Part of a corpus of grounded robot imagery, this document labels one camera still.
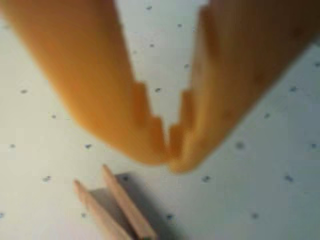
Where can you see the wooden clothespin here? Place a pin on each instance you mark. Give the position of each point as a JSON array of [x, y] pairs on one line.
[[121, 193]]

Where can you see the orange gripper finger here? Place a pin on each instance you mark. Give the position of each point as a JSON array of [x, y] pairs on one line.
[[87, 75], [237, 62]]

